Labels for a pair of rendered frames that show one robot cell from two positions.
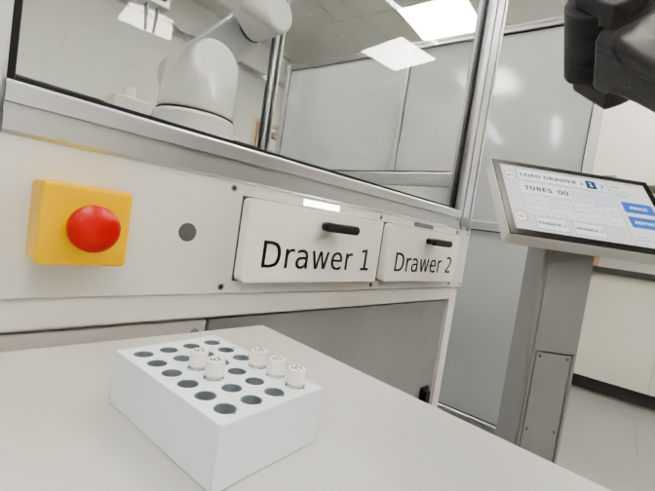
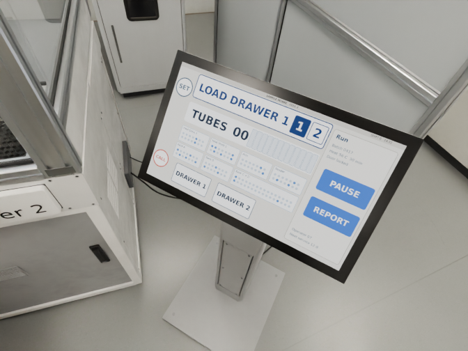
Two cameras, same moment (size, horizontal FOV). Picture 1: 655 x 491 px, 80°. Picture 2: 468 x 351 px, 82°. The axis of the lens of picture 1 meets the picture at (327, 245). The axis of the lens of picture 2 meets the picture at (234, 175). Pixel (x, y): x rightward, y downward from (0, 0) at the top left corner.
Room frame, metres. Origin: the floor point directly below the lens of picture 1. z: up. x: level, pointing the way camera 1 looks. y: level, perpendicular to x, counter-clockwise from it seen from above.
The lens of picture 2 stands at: (0.81, -0.86, 1.50)
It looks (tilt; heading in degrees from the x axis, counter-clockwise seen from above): 51 degrees down; 24
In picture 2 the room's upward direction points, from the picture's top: 8 degrees clockwise
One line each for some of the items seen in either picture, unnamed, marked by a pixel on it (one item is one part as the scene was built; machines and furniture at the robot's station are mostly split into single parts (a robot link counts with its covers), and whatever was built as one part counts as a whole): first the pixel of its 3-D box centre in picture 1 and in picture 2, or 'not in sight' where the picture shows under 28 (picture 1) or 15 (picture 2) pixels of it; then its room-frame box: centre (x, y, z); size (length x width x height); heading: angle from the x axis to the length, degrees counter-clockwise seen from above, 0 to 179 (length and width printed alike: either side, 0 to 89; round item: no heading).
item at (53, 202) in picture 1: (81, 224); not in sight; (0.36, 0.23, 0.88); 0.07 x 0.05 x 0.07; 136
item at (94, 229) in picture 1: (92, 228); not in sight; (0.33, 0.20, 0.88); 0.04 x 0.03 x 0.04; 136
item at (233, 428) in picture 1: (213, 395); not in sight; (0.26, 0.06, 0.78); 0.12 x 0.08 x 0.04; 52
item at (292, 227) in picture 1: (320, 245); not in sight; (0.61, 0.01, 0.87); 0.29 x 0.02 x 0.11; 136
